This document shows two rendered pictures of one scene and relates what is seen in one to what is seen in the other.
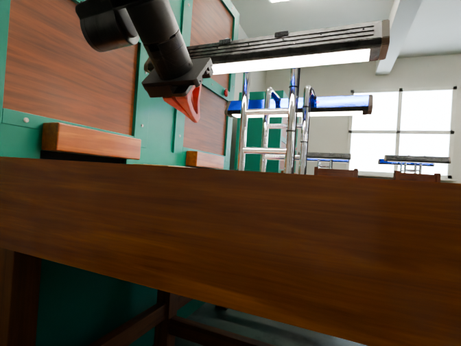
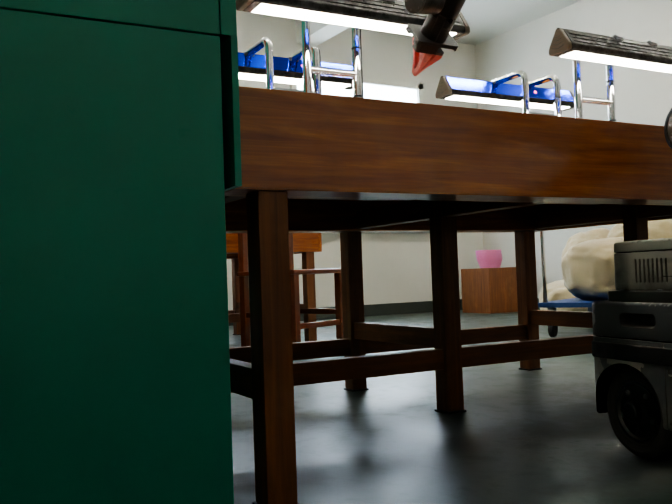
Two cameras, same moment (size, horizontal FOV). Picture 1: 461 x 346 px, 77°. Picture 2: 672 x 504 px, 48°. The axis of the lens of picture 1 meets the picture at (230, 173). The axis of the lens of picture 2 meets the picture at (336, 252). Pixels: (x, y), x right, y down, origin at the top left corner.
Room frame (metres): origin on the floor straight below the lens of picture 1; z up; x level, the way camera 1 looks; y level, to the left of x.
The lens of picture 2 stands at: (-0.35, 1.47, 0.42)
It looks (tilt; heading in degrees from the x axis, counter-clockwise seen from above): 2 degrees up; 308
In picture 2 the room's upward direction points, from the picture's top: 2 degrees counter-clockwise
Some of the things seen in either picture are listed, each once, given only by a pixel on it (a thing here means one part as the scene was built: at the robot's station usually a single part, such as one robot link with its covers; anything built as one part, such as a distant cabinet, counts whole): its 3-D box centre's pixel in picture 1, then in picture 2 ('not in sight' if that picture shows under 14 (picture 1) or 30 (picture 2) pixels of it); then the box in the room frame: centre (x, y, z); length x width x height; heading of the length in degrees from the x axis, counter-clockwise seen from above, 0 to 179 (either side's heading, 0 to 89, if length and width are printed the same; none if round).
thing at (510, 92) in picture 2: not in sight; (509, 93); (0.86, -1.14, 1.08); 0.62 x 0.08 x 0.07; 67
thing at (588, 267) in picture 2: not in sight; (617, 267); (1.25, -3.46, 0.41); 0.74 x 0.56 x 0.39; 70
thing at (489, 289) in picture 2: not in sight; (490, 281); (3.23, -5.61, 0.32); 0.42 x 0.42 x 0.63; 69
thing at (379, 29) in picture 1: (251, 51); (359, 8); (0.73, -0.03, 1.08); 0.62 x 0.08 x 0.07; 67
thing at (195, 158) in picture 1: (206, 160); not in sight; (1.48, 0.13, 0.83); 0.30 x 0.06 x 0.07; 157
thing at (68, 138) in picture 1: (98, 143); not in sight; (0.85, 0.40, 0.83); 0.30 x 0.06 x 0.07; 157
